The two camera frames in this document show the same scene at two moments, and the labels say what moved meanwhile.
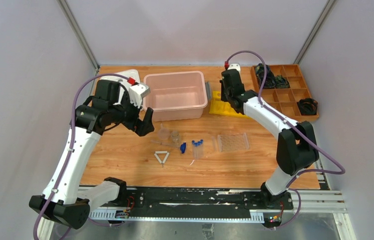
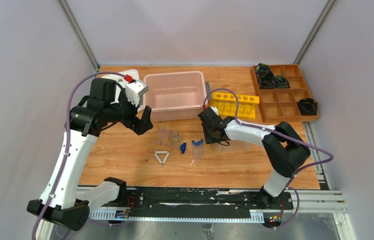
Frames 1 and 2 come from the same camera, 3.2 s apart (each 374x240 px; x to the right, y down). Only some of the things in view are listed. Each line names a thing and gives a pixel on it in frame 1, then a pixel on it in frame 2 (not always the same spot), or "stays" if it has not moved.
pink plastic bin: [176, 95] stays
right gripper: [224, 97] -> [209, 139]
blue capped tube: [201, 149] stays
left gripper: [136, 117] stays
